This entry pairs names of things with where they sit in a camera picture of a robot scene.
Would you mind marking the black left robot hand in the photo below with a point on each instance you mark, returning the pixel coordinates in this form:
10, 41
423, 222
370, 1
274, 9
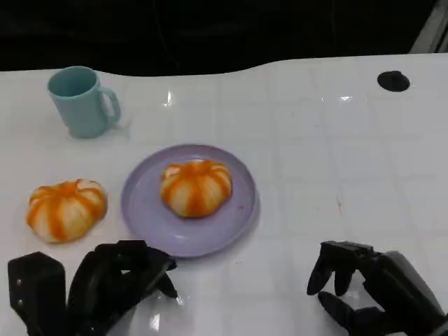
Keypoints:
105, 283

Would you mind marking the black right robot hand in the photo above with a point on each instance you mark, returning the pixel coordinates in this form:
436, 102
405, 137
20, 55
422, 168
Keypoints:
395, 290

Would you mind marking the orange and white bread roll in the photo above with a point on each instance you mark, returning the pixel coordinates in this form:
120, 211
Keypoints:
66, 211
196, 189

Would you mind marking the lilac plate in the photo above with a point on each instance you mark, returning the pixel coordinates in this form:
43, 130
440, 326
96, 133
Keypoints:
147, 217

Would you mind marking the pale green mug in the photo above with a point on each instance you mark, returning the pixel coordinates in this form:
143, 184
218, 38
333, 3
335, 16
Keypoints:
82, 110

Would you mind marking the black table grommet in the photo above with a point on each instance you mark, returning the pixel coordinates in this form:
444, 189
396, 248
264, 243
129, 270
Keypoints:
393, 81

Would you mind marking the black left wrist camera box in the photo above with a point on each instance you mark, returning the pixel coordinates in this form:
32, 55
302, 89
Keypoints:
38, 290

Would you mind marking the grey metal frame post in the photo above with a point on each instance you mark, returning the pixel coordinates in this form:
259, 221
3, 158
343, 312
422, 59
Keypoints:
432, 29

